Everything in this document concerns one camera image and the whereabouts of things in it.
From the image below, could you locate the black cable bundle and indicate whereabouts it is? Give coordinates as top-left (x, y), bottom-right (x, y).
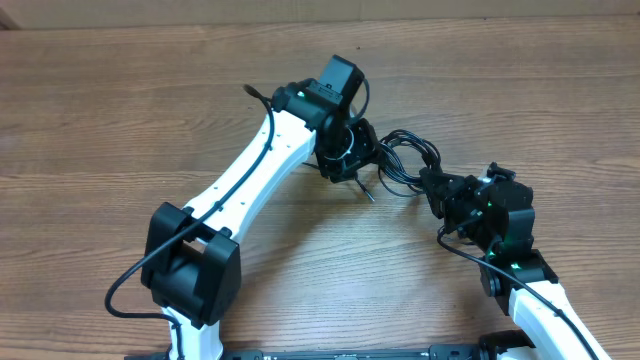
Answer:
top-left (352, 128), bottom-right (444, 204)

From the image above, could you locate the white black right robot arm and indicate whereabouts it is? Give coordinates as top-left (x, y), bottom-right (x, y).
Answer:
top-left (420, 163), bottom-right (608, 359)

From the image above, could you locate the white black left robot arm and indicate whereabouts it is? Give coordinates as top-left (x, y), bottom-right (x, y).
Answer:
top-left (141, 55), bottom-right (380, 359)

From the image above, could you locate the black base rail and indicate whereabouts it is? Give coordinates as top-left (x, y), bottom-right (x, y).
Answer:
top-left (124, 343), bottom-right (536, 360)

